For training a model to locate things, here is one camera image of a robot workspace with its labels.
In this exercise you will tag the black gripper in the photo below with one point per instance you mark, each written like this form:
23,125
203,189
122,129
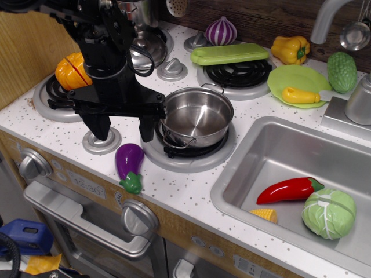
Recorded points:
117,94

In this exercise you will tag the purple toy eggplant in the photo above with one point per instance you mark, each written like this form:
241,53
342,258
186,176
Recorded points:
128,160

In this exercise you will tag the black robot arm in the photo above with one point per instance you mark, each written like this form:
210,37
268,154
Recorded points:
104,36

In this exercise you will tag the steel pot lid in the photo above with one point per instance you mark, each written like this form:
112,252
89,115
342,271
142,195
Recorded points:
146,48

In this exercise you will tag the tall steel stock pot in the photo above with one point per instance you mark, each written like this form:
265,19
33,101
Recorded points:
143,13

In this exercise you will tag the grey stove knob front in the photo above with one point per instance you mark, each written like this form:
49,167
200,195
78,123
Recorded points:
94,146

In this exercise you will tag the grey stove knob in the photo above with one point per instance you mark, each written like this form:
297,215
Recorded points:
196,41
172,70
94,146

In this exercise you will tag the oven clock display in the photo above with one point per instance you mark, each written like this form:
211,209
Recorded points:
87,184

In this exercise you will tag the grey stove knob middle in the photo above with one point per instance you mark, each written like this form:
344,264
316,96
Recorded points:
172,70

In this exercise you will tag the orange toy pumpkin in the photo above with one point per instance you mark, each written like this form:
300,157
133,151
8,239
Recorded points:
70,72

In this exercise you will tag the front left stove burner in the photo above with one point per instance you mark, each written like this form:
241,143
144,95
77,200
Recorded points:
50,101

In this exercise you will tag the stove burner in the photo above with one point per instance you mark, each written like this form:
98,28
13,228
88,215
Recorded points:
50,101
238,81
154,151

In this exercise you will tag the front right stove burner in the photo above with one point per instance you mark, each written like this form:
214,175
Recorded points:
154,151

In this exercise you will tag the grey oven dial right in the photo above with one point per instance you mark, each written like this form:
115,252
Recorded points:
137,219

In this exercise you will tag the grey oven dial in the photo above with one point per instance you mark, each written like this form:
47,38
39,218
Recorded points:
33,165
137,219

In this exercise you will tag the grey oven dial left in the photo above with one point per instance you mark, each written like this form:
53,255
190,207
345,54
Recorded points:
33,165

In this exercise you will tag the green plastic cutting board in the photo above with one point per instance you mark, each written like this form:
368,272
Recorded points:
218,55

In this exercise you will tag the grey stove knob back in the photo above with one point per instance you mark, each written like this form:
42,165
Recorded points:
196,41

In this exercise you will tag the hanging steel skimmer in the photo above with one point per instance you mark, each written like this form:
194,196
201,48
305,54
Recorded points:
177,8

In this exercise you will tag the back right stove burner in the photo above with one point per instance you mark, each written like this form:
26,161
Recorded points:
238,81

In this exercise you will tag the purple striped toy onion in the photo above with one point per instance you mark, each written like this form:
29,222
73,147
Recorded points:
221,32

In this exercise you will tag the blue plastic device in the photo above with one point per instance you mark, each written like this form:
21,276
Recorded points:
31,238

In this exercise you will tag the grey sink basin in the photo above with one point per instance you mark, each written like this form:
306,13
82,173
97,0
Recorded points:
274,150

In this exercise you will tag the yellow cloth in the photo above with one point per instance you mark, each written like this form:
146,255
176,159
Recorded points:
38,264

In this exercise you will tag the yellow toy corn piece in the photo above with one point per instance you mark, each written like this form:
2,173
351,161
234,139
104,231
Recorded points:
267,214

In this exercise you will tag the green plastic plate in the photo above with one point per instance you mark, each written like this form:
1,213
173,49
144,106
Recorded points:
299,77

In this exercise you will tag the yellow toy bell pepper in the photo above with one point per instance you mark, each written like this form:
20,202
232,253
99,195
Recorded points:
291,50

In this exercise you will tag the red toy chili pepper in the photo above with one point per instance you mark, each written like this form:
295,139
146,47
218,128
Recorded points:
291,189

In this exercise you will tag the green toy cabbage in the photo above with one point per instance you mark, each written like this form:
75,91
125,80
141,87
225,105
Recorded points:
329,213

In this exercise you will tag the green toy bitter gourd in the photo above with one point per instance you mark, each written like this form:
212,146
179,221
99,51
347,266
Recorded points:
342,72

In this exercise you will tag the grey toy faucet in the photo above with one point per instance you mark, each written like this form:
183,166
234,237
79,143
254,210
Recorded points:
348,112

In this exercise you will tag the hanging steel ladle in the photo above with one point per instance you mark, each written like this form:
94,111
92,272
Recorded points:
356,36

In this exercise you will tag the steel pot with handles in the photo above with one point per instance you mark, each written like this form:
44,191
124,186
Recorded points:
196,117

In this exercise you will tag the grey oven door handle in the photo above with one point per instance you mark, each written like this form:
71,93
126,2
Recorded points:
69,213

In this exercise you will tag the yellow handled toy knife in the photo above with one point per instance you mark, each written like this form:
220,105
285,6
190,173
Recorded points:
298,96

